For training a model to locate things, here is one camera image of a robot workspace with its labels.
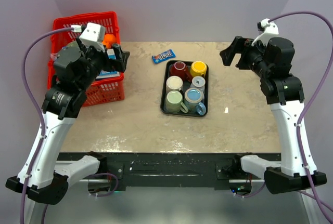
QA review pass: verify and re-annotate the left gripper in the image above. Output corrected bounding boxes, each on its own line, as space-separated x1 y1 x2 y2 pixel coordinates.
76 35 130 90

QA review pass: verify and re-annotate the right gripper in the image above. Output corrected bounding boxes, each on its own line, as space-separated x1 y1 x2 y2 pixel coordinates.
220 36 272 78

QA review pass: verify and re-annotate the light grey mug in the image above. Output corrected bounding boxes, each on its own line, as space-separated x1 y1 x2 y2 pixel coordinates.
190 76 206 92

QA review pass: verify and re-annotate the blue butterfly mug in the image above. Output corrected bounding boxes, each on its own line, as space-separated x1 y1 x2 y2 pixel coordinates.
184 88 207 116

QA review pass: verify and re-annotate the cream white mug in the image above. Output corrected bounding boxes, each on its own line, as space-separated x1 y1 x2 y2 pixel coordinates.
165 76 183 93

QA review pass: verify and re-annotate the light green mug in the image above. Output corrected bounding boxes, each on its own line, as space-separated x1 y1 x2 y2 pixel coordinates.
165 90 188 113

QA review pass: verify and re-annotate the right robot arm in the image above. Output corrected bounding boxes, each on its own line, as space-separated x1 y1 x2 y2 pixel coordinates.
220 36 327 194

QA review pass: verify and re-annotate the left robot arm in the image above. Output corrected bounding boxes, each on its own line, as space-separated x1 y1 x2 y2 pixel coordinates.
6 44 130 205

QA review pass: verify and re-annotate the yellow mug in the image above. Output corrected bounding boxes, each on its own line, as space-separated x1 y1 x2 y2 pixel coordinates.
190 61 207 77

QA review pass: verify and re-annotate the dark red mug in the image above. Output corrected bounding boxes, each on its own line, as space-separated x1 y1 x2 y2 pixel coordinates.
169 61 193 82

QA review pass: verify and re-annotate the orange fruit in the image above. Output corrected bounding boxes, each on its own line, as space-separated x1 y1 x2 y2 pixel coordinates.
102 34 117 49

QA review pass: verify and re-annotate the blue white box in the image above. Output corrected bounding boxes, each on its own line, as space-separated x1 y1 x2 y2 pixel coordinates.
96 49 120 81

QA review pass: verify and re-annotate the red plastic basket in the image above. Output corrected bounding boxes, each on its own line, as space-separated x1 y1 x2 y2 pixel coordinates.
50 11 124 107

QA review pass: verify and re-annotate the blue candy packet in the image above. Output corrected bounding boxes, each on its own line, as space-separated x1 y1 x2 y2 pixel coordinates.
152 49 176 64

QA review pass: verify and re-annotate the green melon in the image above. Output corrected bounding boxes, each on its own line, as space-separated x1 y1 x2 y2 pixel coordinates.
66 41 79 48

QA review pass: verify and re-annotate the black tray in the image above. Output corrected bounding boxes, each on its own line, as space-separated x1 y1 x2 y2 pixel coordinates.
160 59 210 117

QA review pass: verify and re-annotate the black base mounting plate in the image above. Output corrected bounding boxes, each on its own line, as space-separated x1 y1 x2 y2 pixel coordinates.
56 152 281 191

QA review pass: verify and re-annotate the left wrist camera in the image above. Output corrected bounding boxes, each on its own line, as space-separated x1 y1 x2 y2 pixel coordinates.
71 22 106 52

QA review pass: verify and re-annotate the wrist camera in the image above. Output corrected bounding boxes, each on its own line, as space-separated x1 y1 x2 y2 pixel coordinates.
71 22 106 52
251 18 279 46

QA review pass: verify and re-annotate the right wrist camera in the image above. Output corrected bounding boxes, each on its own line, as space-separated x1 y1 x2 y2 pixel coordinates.
251 18 279 46

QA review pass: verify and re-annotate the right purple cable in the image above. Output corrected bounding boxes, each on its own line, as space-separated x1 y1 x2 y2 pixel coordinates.
269 11 333 221

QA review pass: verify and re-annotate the purple cable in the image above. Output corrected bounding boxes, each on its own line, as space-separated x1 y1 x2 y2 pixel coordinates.
269 11 333 221
19 28 79 224

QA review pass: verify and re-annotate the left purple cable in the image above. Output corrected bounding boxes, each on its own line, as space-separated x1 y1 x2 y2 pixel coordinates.
19 28 79 224

